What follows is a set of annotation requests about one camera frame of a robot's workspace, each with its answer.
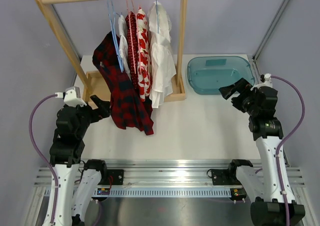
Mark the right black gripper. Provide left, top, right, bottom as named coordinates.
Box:
left=219, top=78, right=259, bottom=117

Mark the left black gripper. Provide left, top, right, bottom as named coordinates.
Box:
left=72, top=94, right=110, bottom=138

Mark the red black plaid skirt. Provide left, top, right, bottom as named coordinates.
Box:
left=92, top=32, right=154, bottom=136

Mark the white ruffled blouse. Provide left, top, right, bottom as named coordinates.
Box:
left=147, top=2, right=176, bottom=109

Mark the blue wire hanger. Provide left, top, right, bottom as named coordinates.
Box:
left=106, top=0, right=124, bottom=72
left=110, top=0, right=125, bottom=73
left=155, top=0, right=160, bottom=34

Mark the white red floral skirt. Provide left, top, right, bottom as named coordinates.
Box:
left=136, top=7, right=152, bottom=102

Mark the pink wire hanger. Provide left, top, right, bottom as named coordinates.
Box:
left=131, top=0, right=142, bottom=73
left=126, top=0, right=137, bottom=74

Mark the small white skirt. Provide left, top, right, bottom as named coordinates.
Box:
left=118, top=14, right=131, bottom=78

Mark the red white polka dot skirt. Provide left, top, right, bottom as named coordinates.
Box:
left=125, top=11, right=138, bottom=90

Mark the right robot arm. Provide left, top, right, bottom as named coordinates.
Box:
left=219, top=74, right=306, bottom=226

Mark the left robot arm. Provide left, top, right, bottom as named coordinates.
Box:
left=43, top=95, right=110, bottom=226

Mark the wooden clothes rack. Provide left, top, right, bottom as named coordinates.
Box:
left=34, top=0, right=188, bottom=106

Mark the blue plastic basin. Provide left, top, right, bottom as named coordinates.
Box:
left=186, top=55, right=255, bottom=95

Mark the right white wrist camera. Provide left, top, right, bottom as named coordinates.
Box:
left=259, top=73, right=273, bottom=88

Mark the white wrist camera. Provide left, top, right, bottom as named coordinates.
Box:
left=259, top=73, right=273, bottom=88
left=55, top=86, right=87, bottom=108

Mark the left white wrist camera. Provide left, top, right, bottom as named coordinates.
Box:
left=55, top=86, right=87, bottom=108

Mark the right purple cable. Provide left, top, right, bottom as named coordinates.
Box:
left=271, top=75, right=306, bottom=226

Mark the purple cable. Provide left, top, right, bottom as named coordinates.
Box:
left=29, top=93, right=66, bottom=224
left=271, top=75, right=306, bottom=226

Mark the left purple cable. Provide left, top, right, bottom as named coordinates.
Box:
left=29, top=93, right=66, bottom=224

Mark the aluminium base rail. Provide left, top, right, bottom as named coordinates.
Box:
left=33, top=159, right=305, bottom=188

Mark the white slotted cable duct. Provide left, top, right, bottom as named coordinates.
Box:
left=42, top=187, right=247, bottom=198

